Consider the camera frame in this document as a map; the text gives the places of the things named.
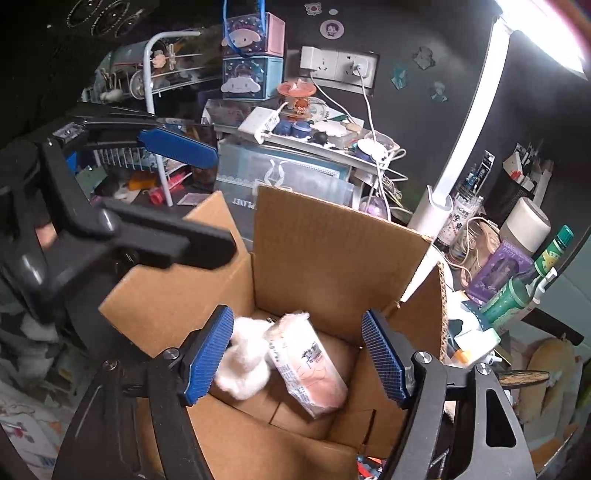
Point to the white shelf tray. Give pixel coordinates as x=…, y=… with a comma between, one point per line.
x=337, y=147

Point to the translucent storage box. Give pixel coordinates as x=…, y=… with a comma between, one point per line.
x=277, y=166

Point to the printed glass cup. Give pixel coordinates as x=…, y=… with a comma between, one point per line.
x=461, y=217

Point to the red bottle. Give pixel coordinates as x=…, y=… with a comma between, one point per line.
x=168, y=187

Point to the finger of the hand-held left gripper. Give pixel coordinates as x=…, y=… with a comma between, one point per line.
x=182, y=148
x=175, y=242

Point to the pink plastic packet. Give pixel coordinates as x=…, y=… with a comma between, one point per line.
x=309, y=378

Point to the blue cartoon storage box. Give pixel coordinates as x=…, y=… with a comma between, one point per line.
x=251, y=78

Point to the grey star cloth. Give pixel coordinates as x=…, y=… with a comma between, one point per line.
x=23, y=337

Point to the white plush toy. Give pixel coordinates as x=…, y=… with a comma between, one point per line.
x=244, y=364

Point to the white desk lamp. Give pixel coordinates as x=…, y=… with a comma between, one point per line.
x=466, y=138

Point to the white power adapter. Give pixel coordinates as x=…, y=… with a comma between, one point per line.
x=258, y=122

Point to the orange carousel figurine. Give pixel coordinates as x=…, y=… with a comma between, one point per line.
x=298, y=99

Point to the brown cardboard box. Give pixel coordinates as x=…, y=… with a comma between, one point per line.
x=323, y=254

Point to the purple ball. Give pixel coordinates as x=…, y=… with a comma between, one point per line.
x=375, y=206

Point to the purple printed box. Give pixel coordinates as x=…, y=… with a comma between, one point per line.
x=501, y=267

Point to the white wall socket panel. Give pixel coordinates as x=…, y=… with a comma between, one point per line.
x=323, y=62

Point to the pink cartoon storage box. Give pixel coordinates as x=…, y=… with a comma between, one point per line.
x=254, y=34

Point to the printed blanket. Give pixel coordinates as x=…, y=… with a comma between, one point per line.
x=32, y=434

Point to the person's left hand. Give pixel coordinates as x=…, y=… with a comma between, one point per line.
x=46, y=237

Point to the green spray bottle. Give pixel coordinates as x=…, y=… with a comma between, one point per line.
x=512, y=295

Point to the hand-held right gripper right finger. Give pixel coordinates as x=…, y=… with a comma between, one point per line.
x=384, y=357

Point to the round portrait wall sticker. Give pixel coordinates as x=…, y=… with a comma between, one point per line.
x=332, y=28

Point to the white cylinder humidifier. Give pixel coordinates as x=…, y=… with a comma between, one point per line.
x=526, y=221

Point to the orange box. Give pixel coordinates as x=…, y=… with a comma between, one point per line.
x=141, y=181

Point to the black mesh pen holder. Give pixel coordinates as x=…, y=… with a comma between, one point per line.
x=510, y=198

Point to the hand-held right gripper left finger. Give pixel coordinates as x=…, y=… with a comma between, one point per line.
x=208, y=357

